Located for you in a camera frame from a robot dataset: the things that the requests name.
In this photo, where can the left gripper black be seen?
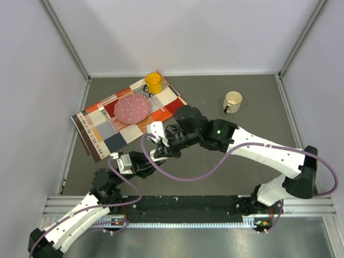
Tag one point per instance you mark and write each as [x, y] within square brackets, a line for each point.
[139, 167]

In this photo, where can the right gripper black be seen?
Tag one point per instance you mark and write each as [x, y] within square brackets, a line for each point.
[162, 149]

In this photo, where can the white earbud charging case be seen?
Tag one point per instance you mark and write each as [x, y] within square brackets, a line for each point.
[151, 153]

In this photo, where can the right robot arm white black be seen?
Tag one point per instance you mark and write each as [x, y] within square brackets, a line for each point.
[298, 170]

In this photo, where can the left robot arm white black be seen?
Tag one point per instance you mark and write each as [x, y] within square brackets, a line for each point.
[102, 199]

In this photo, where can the pink dotted plate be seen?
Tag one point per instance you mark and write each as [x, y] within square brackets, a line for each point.
[132, 109]

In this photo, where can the patterned orange placemat cloth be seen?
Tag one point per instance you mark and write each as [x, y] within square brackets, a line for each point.
[98, 137]

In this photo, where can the yellow mug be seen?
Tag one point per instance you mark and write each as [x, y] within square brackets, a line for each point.
[153, 83]

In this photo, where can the cream enamel mug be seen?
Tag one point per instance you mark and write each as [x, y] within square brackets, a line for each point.
[232, 102]

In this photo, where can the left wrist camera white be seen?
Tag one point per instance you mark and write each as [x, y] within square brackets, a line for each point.
[124, 163]

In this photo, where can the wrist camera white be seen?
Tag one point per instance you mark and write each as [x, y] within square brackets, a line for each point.
[158, 131]
[124, 163]

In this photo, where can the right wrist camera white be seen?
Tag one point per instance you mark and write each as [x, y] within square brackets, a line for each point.
[158, 131]

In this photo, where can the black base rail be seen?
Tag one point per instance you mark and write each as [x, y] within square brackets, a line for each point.
[184, 209]

